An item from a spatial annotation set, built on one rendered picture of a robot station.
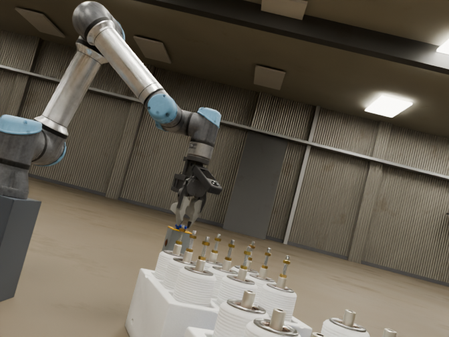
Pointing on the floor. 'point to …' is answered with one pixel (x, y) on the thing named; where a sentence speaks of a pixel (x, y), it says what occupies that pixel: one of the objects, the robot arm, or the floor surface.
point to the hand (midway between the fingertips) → (185, 223)
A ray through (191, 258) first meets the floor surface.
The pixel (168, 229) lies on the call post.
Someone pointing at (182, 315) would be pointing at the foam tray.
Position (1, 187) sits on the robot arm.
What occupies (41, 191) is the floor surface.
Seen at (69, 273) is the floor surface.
